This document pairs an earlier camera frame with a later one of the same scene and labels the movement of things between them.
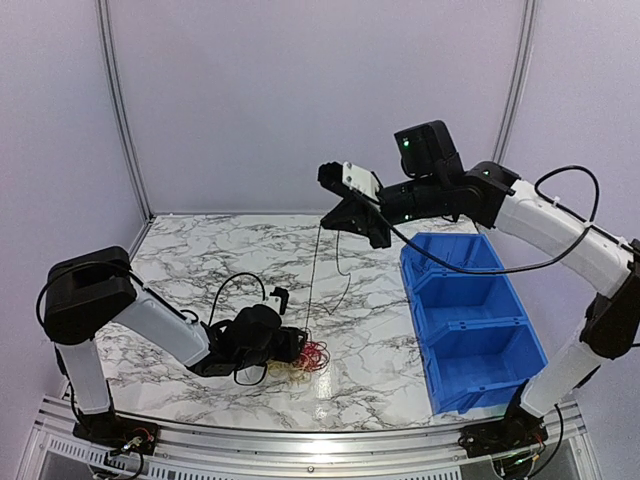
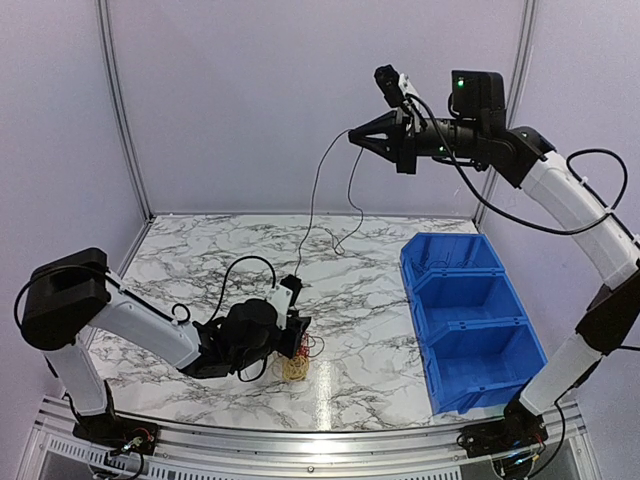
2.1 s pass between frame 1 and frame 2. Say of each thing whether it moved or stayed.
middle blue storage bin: stayed
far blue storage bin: stayed
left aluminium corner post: stayed
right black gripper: moved
